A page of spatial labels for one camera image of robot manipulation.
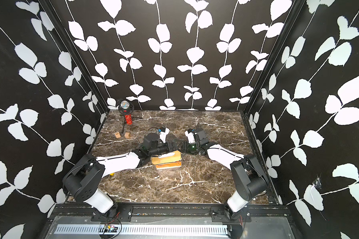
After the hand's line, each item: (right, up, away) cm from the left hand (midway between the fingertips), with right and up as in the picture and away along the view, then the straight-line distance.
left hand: (182, 142), depth 82 cm
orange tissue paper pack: (-4, -14, +4) cm, 15 cm away
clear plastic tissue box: (-9, -6, -3) cm, 11 cm away
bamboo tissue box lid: (-3, -8, 0) cm, 9 cm away
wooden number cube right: (-39, +3, +21) cm, 44 cm away
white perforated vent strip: (-18, -41, -12) cm, 46 cm away
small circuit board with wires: (-35, -40, -12) cm, 54 cm away
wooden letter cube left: (-46, +3, +22) cm, 51 cm away
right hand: (-3, -3, +5) cm, 7 cm away
